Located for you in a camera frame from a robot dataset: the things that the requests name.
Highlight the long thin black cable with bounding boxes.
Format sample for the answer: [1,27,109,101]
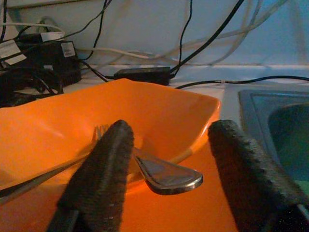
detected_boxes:
[175,75,309,89]

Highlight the stainless steel sink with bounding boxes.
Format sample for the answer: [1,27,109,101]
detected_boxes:
[238,89,309,182]

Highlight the metal spoon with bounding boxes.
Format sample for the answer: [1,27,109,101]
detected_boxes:
[131,146,204,196]

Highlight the metal fork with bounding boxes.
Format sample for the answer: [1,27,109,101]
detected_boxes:
[0,124,110,205]

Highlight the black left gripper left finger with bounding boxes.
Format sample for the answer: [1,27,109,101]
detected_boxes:
[47,119,135,232]

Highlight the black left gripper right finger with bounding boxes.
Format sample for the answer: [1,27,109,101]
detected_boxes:
[208,119,309,232]

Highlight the orange square bowl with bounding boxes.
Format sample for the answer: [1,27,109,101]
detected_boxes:
[0,78,222,194]

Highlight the black power supply block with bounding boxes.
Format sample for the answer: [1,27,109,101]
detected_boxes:
[14,40,83,87]

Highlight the black power adapter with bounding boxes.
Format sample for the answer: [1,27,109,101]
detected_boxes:
[113,67,171,86]

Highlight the orange plate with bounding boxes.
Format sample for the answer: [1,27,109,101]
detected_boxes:
[0,137,239,232]

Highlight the thick black adapter cable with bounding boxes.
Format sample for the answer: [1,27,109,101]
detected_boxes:
[170,0,246,73]

